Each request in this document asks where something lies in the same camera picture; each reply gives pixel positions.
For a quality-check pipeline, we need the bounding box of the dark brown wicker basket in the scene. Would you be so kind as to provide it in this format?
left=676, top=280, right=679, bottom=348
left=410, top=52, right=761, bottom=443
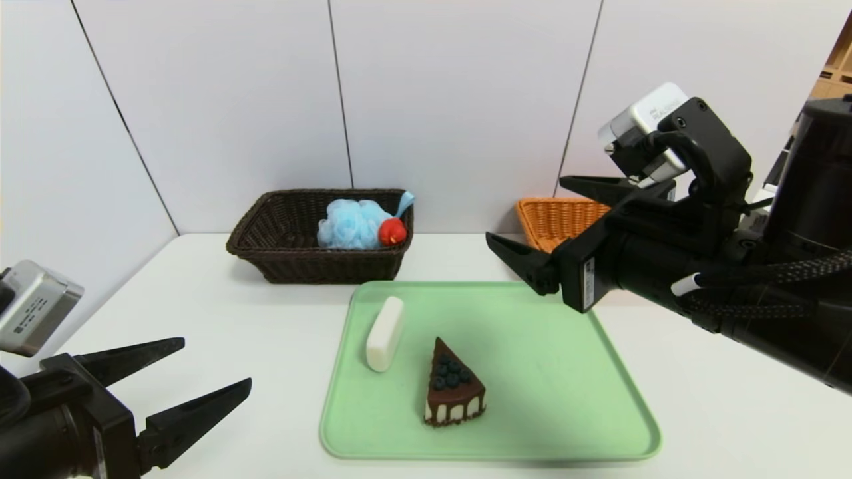
left=226, top=188, right=415, bottom=285

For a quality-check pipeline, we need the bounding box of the light blue mesh loofah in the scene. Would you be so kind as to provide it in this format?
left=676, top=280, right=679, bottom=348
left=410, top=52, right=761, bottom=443
left=317, top=190, right=415, bottom=251

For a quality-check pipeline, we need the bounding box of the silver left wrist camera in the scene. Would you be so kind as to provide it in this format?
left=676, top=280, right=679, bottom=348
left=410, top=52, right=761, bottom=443
left=0, top=260, right=85, bottom=358

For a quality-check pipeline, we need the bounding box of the red rubber duck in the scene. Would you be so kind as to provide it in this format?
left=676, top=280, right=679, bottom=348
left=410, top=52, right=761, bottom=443
left=378, top=218, right=408, bottom=247

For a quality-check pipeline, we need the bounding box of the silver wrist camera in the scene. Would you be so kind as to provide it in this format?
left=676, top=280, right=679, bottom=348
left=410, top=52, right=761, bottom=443
left=0, top=260, right=85, bottom=358
left=598, top=82, right=693, bottom=180

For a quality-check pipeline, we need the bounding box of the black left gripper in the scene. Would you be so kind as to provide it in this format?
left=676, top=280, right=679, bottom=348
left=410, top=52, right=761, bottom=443
left=0, top=337, right=252, bottom=479

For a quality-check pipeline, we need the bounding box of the light green plastic tray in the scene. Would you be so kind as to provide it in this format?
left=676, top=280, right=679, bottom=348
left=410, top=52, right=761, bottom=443
left=319, top=280, right=663, bottom=462

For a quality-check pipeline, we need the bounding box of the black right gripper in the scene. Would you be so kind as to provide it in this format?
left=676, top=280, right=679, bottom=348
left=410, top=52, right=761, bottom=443
left=485, top=174, right=722, bottom=315

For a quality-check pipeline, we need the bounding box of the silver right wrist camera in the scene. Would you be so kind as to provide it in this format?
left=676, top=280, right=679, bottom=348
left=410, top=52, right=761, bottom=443
left=598, top=82, right=693, bottom=180

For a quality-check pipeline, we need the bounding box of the white soap bar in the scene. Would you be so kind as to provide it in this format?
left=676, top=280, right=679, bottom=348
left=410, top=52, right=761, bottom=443
left=366, top=296, right=405, bottom=373

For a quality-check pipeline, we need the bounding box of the chocolate blueberry cake slice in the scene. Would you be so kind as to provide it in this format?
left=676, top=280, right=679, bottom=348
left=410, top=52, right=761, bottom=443
left=425, top=337, right=487, bottom=428

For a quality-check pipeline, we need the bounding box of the black right camera bracket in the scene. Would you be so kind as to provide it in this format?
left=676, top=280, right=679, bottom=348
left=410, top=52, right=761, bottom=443
left=666, top=98, right=754, bottom=224

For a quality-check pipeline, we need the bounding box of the wooden shelf cabinet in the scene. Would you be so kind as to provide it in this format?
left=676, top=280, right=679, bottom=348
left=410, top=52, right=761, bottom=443
left=809, top=13, right=852, bottom=100

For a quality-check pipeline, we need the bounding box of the black cable with white tag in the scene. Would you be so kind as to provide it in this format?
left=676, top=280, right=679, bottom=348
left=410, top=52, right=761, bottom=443
left=671, top=249, right=852, bottom=321

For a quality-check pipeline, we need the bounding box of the orange wicker basket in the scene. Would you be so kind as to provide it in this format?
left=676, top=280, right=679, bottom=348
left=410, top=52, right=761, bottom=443
left=516, top=198, right=613, bottom=253

